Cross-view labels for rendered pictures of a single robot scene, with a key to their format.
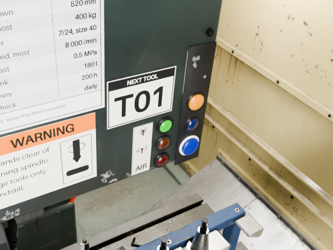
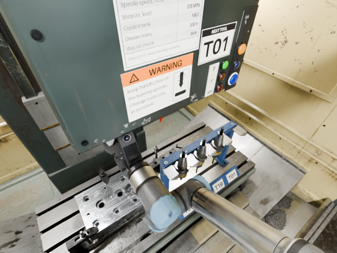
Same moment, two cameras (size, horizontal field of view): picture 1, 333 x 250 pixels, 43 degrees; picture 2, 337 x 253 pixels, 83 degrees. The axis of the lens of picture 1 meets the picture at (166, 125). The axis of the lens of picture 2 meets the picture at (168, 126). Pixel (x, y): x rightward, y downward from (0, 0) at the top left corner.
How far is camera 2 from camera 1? 0.21 m
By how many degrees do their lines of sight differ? 8
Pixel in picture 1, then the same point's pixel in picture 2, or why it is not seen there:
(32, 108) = (162, 46)
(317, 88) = (266, 60)
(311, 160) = (261, 99)
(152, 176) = (176, 117)
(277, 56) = not seen: hidden behind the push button
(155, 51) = (228, 9)
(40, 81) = (168, 25)
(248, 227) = (239, 131)
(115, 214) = (161, 135)
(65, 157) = (175, 84)
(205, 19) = not seen: outside the picture
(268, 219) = not seen: hidden behind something
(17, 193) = (150, 107)
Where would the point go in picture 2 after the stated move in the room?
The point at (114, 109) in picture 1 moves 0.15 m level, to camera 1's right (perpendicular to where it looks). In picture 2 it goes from (202, 50) to (276, 51)
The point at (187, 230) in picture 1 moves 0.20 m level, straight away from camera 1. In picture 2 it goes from (210, 135) to (208, 110)
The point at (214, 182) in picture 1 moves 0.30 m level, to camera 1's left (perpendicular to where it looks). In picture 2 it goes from (208, 116) to (174, 116)
